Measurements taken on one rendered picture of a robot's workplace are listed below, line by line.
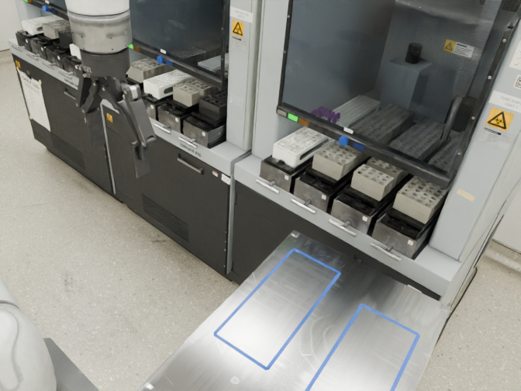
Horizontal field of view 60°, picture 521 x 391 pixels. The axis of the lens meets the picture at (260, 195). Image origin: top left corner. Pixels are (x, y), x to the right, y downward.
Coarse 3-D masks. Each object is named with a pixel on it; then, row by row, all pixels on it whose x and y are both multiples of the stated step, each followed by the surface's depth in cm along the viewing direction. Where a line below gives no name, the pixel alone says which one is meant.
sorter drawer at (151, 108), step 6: (144, 96) 188; (150, 96) 189; (168, 96) 190; (144, 102) 189; (150, 102) 187; (156, 102) 186; (162, 102) 187; (150, 108) 187; (156, 108) 186; (150, 114) 189; (156, 114) 187
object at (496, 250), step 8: (0, 56) 401; (8, 56) 406; (496, 240) 242; (488, 248) 247; (496, 248) 244; (504, 248) 241; (512, 248) 237; (488, 256) 246; (496, 256) 245; (504, 256) 243; (512, 256) 240; (520, 256) 237; (504, 264) 242; (512, 264) 241; (520, 264) 239; (520, 272) 238
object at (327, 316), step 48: (288, 240) 124; (240, 288) 109; (288, 288) 110; (336, 288) 111; (384, 288) 113; (192, 336) 97; (240, 336) 98; (288, 336) 99; (336, 336) 100; (384, 336) 101; (432, 336) 102; (144, 384) 88; (192, 384) 89; (240, 384) 89; (288, 384) 90; (336, 384) 91; (384, 384) 92
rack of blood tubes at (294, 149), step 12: (300, 132) 166; (312, 132) 164; (276, 144) 156; (288, 144) 156; (300, 144) 158; (312, 144) 157; (324, 144) 165; (276, 156) 157; (288, 156) 153; (300, 156) 154
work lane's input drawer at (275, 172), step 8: (264, 160) 157; (272, 160) 156; (280, 160) 155; (312, 160) 161; (264, 168) 158; (272, 168) 155; (280, 168) 154; (288, 168) 153; (296, 168) 154; (304, 168) 156; (264, 176) 160; (272, 176) 157; (280, 176) 155; (288, 176) 152; (296, 176) 154; (264, 184) 156; (272, 184) 156; (280, 184) 156; (288, 184) 154
